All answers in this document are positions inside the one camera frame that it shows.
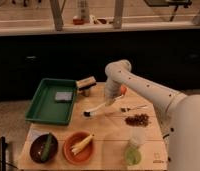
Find grey sponge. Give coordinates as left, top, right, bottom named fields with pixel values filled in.
left=55, top=92, right=72, bottom=102

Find white dish brush black head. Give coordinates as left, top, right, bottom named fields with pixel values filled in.
left=83, top=95, right=124, bottom=117

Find orange bowl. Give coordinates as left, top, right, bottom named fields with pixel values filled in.
left=63, top=132, right=95, bottom=165

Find pile of brown beans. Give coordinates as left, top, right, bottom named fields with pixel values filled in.
left=125, top=114, right=149, bottom=127

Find beige gripper fingers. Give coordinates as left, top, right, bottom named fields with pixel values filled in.
left=105, top=98, right=115, bottom=106

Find green cucumber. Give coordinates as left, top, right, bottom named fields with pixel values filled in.
left=41, top=133, right=52, bottom=162

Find dark brown bowl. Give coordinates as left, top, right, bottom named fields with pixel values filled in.
left=30, top=133, right=58, bottom=163

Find green plastic tray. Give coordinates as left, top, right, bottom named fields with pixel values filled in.
left=25, top=78, right=77, bottom=125

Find wooden scrub brush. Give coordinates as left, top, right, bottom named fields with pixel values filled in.
left=76, top=76, right=96, bottom=97

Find yellow corn sticks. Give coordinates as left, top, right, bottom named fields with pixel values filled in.
left=71, top=134, right=94, bottom=155

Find black stand at left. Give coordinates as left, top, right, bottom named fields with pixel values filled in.
left=0, top=136, right=8, bottom=171

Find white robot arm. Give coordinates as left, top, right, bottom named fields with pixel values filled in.
left=105, top=60, right=200, bottom=171

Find red object on shelf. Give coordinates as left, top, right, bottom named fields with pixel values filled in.
left=72, top=18, right=85, bottom=25

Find orange tomato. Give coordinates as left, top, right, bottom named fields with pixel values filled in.
left=120, top=85, right=127, bottom=95

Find clear plastic cup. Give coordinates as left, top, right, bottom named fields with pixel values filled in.
left=130, top=127, right=146, bottom=147

